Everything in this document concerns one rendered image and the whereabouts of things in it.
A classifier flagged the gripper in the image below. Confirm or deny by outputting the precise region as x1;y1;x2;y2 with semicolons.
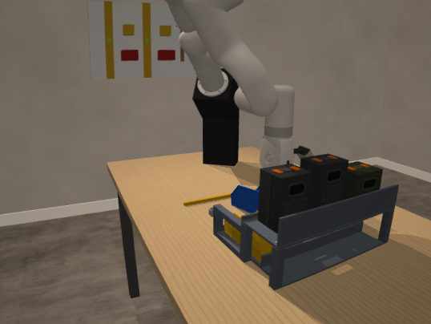
260;135;294;168

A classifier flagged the yellow open bin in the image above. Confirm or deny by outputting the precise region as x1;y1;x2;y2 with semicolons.
224;220;272;262

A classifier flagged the yellow bar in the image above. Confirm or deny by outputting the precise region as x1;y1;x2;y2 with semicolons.
183;193;231;206

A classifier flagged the blue bin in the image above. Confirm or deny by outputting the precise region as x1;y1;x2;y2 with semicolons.
231;185;260;213

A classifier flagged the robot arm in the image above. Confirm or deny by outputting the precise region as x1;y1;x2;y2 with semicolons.
165;0;295;138

